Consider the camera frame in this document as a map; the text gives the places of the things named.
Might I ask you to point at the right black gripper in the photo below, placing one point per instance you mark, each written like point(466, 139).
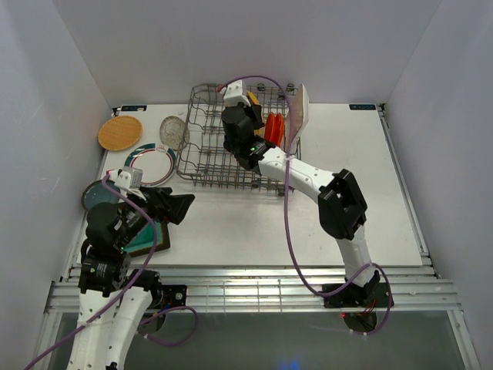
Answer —
point(256, 112)

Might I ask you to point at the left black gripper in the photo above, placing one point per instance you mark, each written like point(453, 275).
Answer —
point(175, 205)

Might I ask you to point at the yellow dotted scalloped plate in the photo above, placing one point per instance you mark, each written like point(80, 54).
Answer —
point(257, 110)

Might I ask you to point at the orange round plate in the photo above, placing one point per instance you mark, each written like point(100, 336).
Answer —
point(278, 129)
point(268, 132)

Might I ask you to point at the white rectangular plate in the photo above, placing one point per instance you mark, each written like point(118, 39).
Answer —
point(297, 119)

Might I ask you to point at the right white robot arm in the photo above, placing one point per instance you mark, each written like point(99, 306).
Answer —
point(341, 205)

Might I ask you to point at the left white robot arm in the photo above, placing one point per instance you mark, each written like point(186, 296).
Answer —
point(114, 300)

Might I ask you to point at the white plate green rim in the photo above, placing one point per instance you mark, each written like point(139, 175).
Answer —
point(157, 162)

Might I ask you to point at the speckled beige small plate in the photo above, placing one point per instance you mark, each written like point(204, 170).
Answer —
point(174, 133)

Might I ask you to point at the dark teal round plate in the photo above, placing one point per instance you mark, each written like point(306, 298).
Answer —
point(95, 194)

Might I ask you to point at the woven bamboo round plate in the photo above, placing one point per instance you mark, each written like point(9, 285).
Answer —
point(120, 133)

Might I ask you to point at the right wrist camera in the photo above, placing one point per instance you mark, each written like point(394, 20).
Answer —
point(234, 94)

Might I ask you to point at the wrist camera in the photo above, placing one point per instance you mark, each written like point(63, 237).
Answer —
point(128, 179)
point(234, 94)

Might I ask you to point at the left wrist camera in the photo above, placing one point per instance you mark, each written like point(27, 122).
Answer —
point(128, 179)

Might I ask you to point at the grey wire dish rack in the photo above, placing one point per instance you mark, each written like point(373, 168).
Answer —
point(201, 157)

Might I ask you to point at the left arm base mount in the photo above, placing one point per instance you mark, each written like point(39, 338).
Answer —
point(168, 296)

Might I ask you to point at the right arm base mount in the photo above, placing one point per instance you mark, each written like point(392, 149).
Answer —
point(357, 297)

